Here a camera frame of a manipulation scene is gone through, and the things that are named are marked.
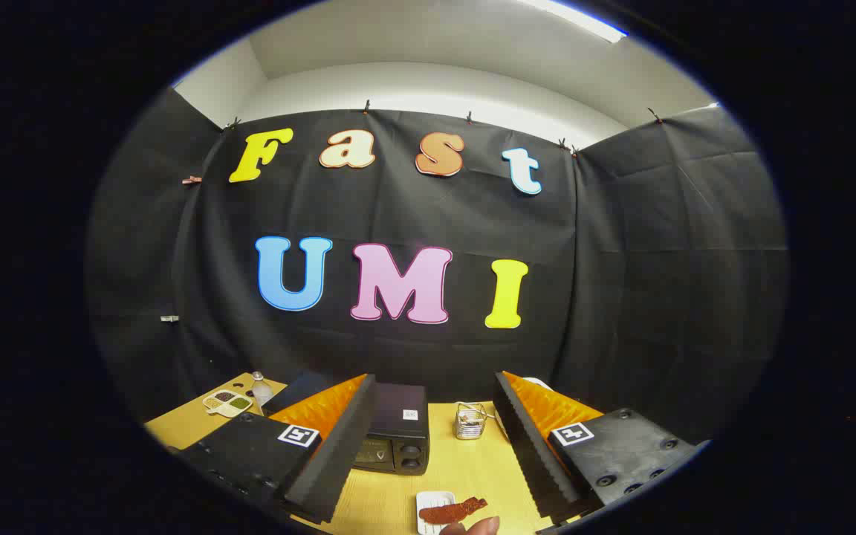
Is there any white divided spice dish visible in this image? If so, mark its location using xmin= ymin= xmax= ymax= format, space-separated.
xmin=203 ymin=389 xmax=254 ymax=418

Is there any small metal wire basket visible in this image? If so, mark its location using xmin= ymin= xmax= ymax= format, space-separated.
xmin=455 ymin=402 xmax=488 ymax=441

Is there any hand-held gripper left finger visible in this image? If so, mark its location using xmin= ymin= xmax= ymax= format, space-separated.
xmin=175 ymin=374 xmax=378 ymax=525

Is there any white ridged rectangular plate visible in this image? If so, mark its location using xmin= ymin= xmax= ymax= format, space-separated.
xmin=416 ymin=490 xmax=457 ymax=535

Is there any red-brown grilled meat piece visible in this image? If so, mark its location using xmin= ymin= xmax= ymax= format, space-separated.
xmin=419 ymin=496 xmax=488 ymax=525

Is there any black backdrop cloth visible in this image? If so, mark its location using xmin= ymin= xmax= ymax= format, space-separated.
xmin=85 ymin=88 xmax=791 ymax=447

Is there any black toaster oven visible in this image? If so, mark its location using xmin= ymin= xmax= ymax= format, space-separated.
xmin=263 ymin=370 xmax=430 ymax=476

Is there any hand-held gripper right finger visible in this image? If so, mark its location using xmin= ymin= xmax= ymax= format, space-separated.
xmin=493 ymin=370 xmax=700 ymax=525

